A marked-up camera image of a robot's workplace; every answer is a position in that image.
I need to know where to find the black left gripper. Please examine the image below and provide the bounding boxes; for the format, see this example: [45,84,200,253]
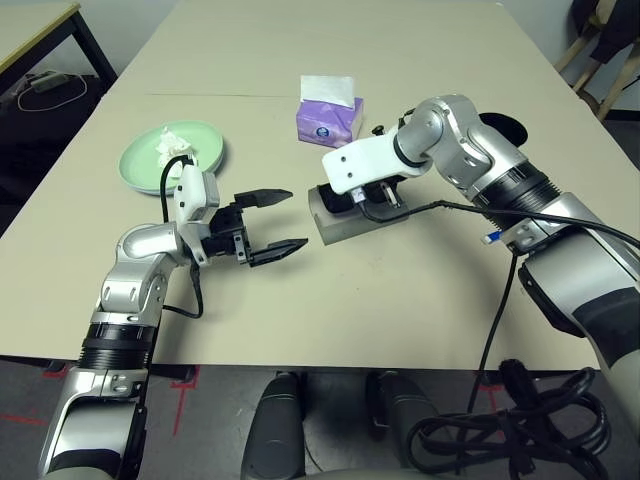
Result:
[201,188,310,269]

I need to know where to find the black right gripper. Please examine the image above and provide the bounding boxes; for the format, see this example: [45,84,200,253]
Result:
[363,174,408,211]

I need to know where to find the grey glasses case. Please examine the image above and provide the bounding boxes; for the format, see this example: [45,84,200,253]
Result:
[308,182,416,246]

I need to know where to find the white tissue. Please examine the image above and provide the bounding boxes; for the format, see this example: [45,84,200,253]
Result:
[153,127,194,169]

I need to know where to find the green plastic plate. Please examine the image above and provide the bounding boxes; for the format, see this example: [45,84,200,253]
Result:
[118,117,226,196]

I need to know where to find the purple tissue box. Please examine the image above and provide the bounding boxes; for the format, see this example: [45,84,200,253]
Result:
[295,74,365,150]

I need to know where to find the black plastic cup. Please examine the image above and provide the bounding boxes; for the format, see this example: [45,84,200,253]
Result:
[478,112,529,149]

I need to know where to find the black table leg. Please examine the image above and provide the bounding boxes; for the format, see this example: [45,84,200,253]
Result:
[149,364,199,382]
[0,355,69,374]

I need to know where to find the grey robot left leg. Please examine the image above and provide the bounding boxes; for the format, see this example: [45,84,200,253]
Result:
[241,372,307,480]

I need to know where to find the grey robot leg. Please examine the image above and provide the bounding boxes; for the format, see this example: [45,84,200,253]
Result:
[241,372,307,480]
[364,370,441,480]

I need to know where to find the grey robot right leg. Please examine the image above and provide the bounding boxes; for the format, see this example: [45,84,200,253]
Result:
[364,370,441,480]

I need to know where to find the grey power adapter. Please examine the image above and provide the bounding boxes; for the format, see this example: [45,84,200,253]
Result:
[27,71,61,91]

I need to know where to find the wooden stool with black jacket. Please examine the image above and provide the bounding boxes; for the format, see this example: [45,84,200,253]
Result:
[569,0,640,64]

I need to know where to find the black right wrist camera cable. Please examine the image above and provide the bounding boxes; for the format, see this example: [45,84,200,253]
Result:
[352,188,640,416]

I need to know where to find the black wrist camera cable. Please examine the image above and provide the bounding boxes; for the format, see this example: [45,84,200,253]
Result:
[352,188,640,416]
[159,155,204,320]

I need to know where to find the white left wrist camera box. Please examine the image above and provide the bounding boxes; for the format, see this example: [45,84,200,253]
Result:
[173,163,221,265]

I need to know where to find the black left wrist camera cable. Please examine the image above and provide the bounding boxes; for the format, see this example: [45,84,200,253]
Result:
[159,155,204,320]

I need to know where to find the white floor cable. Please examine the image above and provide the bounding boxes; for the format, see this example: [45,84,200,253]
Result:
[17,73,89,112]

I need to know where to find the black coiled cable bundle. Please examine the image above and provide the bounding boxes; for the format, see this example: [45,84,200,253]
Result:
[405,358,614,480]

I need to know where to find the beige side table black frame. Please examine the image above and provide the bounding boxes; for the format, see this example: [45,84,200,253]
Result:
[0,2,119,94]

